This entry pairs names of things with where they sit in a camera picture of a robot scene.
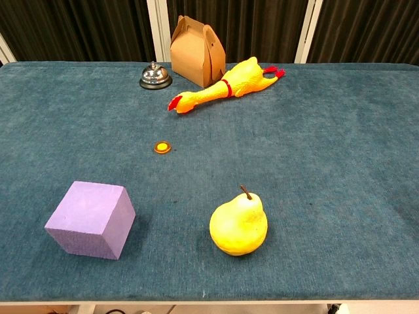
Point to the white frame post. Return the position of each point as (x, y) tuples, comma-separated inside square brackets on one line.
[(6, 52), (158, 29), (307, 31)]

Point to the brown cardboard gable box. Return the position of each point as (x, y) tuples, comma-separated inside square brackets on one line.
[(194, 55)]

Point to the blue table cloth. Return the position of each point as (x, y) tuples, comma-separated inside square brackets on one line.
[(294, 163)]

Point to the yellow rubber chicken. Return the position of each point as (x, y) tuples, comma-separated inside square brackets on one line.
[(226, 86)]

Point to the small orange disc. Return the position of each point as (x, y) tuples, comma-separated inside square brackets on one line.
[(162, 147)]

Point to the purple foam cube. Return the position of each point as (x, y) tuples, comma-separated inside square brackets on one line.
[(88, 216)]

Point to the black curtain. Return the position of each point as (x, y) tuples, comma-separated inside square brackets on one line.
[(78, 29)]

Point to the yellow pear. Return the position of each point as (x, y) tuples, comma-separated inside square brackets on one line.
[(239, 225)]

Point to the silver call bell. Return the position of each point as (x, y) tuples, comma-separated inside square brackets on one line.
[(155, 76)]

